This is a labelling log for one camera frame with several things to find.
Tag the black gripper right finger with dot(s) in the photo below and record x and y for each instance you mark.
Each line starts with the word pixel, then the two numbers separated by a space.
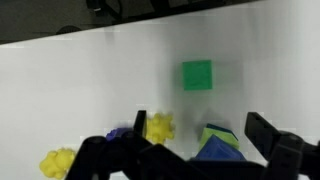
pixel 263 135

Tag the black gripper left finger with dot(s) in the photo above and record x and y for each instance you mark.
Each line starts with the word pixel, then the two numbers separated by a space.
pixel 140 122

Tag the green cube block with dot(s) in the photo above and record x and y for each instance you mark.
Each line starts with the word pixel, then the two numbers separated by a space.
pixel 197 75

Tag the blue cube block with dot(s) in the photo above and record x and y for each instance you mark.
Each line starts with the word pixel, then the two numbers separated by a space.
pixel 217 149

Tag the dark green lime block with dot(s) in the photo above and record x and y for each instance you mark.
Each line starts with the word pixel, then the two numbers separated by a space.
pixel 224 134

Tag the yellow spiky toy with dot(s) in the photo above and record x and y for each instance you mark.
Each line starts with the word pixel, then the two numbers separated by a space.
pixel 159 128

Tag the blue ball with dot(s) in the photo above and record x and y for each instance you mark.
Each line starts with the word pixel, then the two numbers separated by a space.
pixel 115 133

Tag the yellow lumpy toy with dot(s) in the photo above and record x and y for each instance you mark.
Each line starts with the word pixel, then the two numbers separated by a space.
pixel 57 163

